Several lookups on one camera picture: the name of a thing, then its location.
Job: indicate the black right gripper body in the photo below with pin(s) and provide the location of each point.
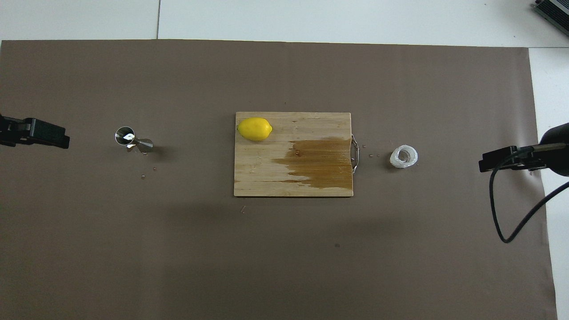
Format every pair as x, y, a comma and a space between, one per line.
558, 151

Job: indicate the steel double jigger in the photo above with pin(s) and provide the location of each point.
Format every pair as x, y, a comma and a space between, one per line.
144, 145

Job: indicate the clear plastic cup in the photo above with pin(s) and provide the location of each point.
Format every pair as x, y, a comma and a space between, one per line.
394, 159

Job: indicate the grey ribbed device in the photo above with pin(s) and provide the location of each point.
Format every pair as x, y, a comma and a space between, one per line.
555, 10

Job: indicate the yellow lemon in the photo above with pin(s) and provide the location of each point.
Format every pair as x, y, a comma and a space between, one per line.
254, 129

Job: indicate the wooden cutting board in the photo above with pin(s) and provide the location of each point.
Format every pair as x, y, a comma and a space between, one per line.
266, 178

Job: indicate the brown paper table mat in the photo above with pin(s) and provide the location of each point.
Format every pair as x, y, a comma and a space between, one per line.
284, 266

